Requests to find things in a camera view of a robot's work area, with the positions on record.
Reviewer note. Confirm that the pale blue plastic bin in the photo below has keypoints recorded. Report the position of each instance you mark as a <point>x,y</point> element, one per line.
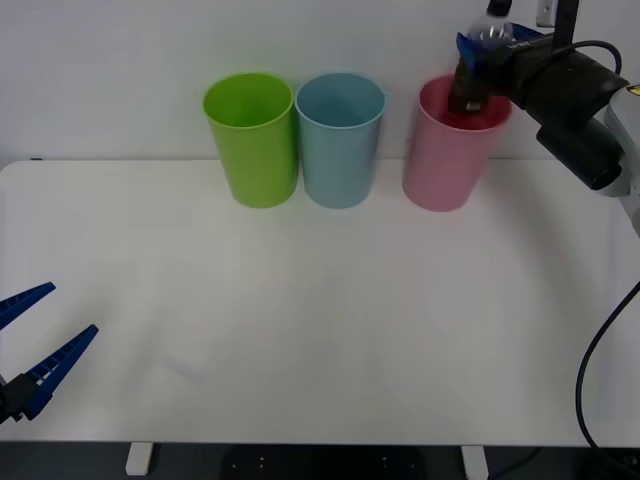
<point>337,165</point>

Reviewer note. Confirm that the green plastic bin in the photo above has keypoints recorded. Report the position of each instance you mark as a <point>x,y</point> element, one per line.
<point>255,160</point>

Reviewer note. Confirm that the white table leg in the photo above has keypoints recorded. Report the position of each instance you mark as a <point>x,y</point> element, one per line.
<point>474,462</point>
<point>138,457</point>

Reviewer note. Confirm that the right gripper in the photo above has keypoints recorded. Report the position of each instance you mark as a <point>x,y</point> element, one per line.
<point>505,70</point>

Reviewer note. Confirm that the small dark plastic bottle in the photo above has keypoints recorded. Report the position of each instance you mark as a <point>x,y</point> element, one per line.
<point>492,32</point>

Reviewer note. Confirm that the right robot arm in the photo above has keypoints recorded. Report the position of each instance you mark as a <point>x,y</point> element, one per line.
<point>580,95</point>

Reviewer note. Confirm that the pink plastic bin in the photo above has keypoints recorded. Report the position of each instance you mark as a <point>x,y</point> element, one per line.
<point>440,165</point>

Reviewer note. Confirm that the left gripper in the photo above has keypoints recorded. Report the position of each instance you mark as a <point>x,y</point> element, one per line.
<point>5,400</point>

